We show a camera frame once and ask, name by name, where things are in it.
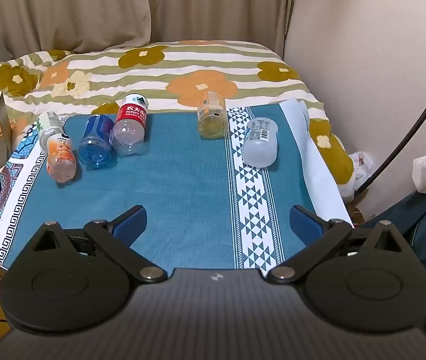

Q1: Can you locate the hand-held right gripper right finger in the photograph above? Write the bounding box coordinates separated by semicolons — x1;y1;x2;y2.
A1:
266;205;412;286

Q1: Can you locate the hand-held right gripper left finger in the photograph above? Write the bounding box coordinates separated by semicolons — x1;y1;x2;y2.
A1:
32;205;168;284

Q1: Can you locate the frosted white plastic bottle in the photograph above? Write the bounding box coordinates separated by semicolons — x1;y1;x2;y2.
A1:
241;117;279;168

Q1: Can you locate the blue patterned tablecloth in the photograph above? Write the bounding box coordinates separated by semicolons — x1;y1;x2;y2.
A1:
0;98;355;271

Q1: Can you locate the white plastic bag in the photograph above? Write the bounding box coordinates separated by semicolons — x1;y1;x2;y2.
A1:
338;151;374;200

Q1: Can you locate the orange label plastic bottle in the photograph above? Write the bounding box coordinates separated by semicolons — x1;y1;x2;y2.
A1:
45;133;77;184

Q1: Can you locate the blue plastic bottle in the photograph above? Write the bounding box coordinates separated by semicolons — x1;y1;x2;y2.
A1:
78;114;115;170

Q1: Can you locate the white green label bottle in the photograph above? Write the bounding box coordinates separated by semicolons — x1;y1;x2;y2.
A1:
36;112;66;154

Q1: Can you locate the red label clear bottle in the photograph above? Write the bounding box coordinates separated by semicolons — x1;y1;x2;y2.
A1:
110;93;149;157

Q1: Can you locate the black curved pole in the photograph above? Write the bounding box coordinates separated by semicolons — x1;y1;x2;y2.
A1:
353;69;426;196

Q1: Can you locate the yellow tinted plastic bottle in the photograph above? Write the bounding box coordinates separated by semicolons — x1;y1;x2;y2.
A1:
197;91;229;140

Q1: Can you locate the floral striped blanket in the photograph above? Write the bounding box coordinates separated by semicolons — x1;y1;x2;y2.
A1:
0;40;356;196

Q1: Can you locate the beige curtain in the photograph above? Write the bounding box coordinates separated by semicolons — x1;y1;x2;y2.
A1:
0;0;297;61

